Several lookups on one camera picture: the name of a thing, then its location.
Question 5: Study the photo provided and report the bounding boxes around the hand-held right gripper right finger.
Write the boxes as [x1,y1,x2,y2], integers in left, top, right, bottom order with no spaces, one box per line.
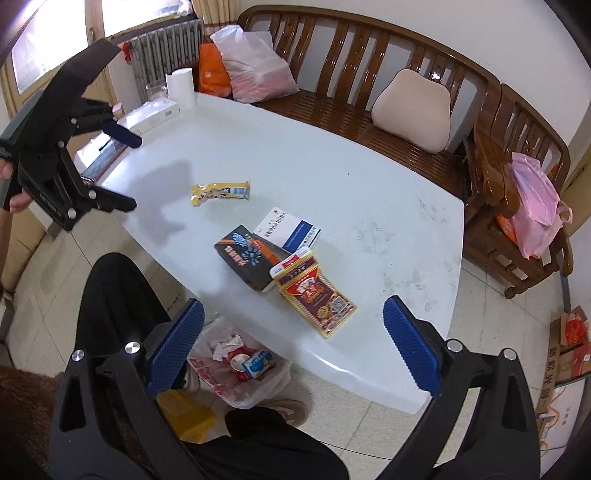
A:
[382,295,541,480]

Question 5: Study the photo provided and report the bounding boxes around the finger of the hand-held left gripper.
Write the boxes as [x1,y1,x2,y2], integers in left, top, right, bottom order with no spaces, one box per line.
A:
[30,152,137,232]
[69,98,143,148]

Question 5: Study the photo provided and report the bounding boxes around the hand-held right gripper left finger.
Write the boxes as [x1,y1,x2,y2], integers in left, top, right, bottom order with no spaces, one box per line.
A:
[48,298,222,480]

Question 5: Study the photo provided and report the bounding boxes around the white plastic bag red print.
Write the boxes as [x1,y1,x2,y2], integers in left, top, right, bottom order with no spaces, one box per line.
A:
[187,316,293,409]

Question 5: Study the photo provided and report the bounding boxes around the white tissue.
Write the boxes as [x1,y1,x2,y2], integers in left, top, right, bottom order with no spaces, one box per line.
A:
[211,335,244,361]

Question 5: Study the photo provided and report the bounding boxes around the red paper cup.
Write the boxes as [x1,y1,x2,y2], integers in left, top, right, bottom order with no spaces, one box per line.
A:
[229,353,252,381]

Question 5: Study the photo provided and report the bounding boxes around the person's left hand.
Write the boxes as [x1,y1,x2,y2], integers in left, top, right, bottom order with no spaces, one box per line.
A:
[0,161,33,213]

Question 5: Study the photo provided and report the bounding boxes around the long white box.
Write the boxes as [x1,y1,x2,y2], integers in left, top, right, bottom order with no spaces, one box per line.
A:
[117,98,181,132]

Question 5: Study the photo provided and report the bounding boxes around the clear glass cup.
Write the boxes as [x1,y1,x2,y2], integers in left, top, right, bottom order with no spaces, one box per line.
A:
[145,78,171,102]

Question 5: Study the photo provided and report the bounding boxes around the person's black pants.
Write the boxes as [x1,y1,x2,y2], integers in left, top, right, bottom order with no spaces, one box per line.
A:
[74,253,349,480]

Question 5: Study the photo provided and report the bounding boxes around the white paper towel roll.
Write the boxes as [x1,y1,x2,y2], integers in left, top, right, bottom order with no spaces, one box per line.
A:
[166,68,195,109]

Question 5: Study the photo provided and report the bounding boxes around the yellow plastic object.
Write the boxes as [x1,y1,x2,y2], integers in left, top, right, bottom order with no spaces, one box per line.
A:
[157,390,218,444]

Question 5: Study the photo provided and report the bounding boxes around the grey radiator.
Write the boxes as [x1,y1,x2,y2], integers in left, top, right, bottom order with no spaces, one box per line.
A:
[129,18,206,104]

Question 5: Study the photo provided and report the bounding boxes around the red and gold box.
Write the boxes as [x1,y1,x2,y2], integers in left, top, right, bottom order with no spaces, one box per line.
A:
[272,256,358,340]

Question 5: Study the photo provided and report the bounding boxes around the orange bag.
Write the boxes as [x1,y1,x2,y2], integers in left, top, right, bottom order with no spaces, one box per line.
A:
[198,42,232,97]

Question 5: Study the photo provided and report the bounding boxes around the yellow snack wrapper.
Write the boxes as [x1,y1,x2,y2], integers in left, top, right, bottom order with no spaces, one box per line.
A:
[191,181,251,208]

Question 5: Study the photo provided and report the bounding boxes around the black box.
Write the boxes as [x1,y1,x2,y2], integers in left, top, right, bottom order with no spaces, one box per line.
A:
[213,224,303,293]

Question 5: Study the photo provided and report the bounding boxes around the small white and red pack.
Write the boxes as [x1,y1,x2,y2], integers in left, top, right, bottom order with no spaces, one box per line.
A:
[269,247,315,278]

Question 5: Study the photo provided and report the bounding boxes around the white top wooden table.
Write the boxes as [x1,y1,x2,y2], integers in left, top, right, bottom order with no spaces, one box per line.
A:
[74,90,465,414]

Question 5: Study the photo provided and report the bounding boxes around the translucent white plastic bag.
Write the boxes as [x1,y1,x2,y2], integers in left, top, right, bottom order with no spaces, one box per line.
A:
[210,25,300,103]

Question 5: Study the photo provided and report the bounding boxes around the beige curtain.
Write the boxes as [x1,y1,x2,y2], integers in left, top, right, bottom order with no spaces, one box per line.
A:
[190,0,222,19]

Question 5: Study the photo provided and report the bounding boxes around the pile of cardboard boxes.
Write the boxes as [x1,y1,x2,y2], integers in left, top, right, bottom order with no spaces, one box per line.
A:
[536,305,591,450]

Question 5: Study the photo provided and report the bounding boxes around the white and blue medicine box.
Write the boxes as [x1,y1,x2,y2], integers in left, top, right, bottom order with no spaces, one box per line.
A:
[253,208,322,253]

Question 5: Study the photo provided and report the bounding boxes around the brown furry cloth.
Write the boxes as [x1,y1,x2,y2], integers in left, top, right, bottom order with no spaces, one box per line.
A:
[0,366,63,480]

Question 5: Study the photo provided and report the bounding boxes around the wooden armchair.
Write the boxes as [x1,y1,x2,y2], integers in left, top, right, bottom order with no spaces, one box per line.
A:
[462,83,573,298]

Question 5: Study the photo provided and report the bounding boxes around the pink plastic bag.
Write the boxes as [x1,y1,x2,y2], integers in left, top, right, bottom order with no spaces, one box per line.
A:
[508,152,573,259]

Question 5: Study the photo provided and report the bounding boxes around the wooden sofa bench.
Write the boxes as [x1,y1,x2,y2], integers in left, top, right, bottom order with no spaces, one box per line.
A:
[238,4,502,201]

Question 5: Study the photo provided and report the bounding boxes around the beige cushion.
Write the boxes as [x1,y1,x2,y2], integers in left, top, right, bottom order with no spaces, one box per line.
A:
[372,69,451,154]

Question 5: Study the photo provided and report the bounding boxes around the wooden frame window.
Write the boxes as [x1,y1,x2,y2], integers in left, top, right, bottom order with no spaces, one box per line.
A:
[0,0,195,100]

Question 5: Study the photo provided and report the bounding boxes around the black cable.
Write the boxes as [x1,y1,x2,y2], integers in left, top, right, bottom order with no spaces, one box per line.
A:
[318,442,394,460]

